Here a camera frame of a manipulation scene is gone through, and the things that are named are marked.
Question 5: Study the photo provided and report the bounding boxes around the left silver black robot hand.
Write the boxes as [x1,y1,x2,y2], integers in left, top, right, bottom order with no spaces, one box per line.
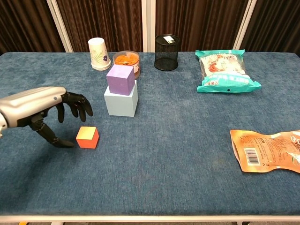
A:
[0,86,94,149]

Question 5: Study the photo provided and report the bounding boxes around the small orange yellow cube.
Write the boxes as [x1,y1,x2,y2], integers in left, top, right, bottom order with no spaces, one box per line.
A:
[75,126,100,150]

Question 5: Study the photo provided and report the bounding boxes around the purple foam cube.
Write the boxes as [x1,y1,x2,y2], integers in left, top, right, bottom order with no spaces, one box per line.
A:
[106,64,135,96]

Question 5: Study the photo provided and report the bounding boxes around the dark pleated partition panel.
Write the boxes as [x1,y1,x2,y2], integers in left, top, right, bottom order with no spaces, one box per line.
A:
[234,0,300,56]
[149,0,257,53]
[0,0,73,54]
[46,0,150,53]

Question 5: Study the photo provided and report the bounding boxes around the white floral paper cup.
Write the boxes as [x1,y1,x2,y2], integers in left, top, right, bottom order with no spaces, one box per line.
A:
[88,37,112,71]

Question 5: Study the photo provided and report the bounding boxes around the large light blue cube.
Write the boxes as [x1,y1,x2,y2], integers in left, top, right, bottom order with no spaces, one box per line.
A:
[104,80,139,117]

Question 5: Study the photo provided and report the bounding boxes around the clear jar of orange toothpicks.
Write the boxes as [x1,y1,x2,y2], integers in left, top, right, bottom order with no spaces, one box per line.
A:
[112,50,141,79]

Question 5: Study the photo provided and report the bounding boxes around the black mesh pen holder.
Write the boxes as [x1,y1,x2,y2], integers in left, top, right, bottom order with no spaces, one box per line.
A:
[154,34,181,72]

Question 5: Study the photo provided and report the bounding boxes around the blue table cloth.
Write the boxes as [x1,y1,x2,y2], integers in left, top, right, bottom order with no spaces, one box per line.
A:
[0,51,300,217]

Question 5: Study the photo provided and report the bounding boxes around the teal snack bag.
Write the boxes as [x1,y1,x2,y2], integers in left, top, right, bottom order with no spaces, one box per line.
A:
[195,49,262,94]

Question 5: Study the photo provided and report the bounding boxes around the orange spout pouch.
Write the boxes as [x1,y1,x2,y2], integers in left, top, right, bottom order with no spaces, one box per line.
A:
[229,129,300,174]

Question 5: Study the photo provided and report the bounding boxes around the white table frame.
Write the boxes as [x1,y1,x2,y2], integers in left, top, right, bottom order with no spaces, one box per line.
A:
[0,214,300,225]

